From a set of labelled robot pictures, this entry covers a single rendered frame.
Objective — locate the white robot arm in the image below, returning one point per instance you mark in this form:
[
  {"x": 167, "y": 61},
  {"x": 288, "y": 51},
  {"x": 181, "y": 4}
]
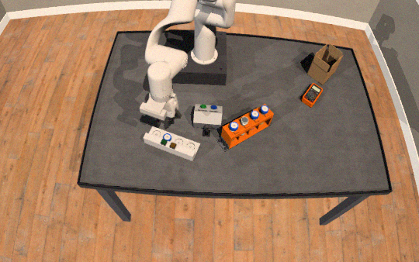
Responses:
[{"x": 166, "y": 62}]

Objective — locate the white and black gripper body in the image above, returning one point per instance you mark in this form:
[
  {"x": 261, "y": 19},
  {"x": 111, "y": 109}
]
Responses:
[{"x": 170, "y": 107}]

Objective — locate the orange multimeter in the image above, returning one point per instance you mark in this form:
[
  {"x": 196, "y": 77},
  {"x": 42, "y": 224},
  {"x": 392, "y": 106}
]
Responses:
[{"x": 311, "y": 95}]

